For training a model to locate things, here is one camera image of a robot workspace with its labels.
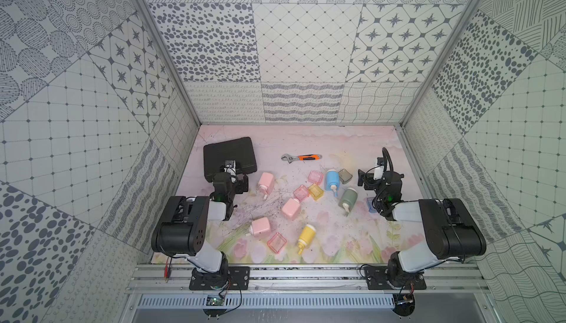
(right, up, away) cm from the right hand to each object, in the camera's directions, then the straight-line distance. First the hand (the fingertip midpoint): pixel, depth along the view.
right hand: (371, 172), depth 95 cm
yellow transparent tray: (-25, -9, 0) cm, 26 cm away
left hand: (-58, -1, 0) cm, 58 cm away
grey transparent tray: (-11, -2, +5) cm, 12 cm away
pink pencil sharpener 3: (-47, -18, -17) cm, 53 cm away
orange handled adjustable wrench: (-36, +6, +11) cm, 38 cm away
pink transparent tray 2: (-41, -25, -13) cm, 50 cm away
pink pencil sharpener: (-46, -4, -5) cm, 46 cm away
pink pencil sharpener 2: (-35, -12, -11) cm, 39 cm away
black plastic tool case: (-61, +9, +11) cm, 62 cm away
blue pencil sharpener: (-18, -3, -5) cm, 19 cm away
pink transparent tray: (-31, -9, 0) cm, 32 cm away
